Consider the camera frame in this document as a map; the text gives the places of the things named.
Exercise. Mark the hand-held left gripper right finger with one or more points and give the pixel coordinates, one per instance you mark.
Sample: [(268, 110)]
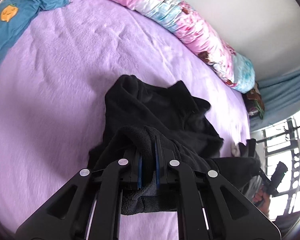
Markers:
[(157, 172)]

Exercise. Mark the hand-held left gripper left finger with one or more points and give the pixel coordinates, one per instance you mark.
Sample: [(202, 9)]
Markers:
[(139, 175)]

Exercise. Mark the black fleece jacket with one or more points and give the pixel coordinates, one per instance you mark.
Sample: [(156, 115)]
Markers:
[(152, 112)]

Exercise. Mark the person's right hand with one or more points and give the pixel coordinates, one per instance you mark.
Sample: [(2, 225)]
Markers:
[(261, 198)]

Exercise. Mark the metal window railing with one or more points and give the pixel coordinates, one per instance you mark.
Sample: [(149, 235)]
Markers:
[(296, 142)]

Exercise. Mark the brown printed cloth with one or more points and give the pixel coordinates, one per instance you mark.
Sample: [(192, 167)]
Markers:
[(255, 100)]

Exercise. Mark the blue curtain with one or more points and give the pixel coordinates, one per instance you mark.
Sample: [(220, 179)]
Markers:
[(282, 90)]

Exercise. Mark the purple bed blanket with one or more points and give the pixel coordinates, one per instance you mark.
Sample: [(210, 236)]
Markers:
[(52, 92)]

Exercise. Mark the rolled pink floral quilt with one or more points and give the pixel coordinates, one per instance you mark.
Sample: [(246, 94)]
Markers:
[(190, 22)]

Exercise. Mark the blue pillow with orange prints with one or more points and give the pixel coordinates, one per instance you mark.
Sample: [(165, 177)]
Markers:
[(20, 22)]

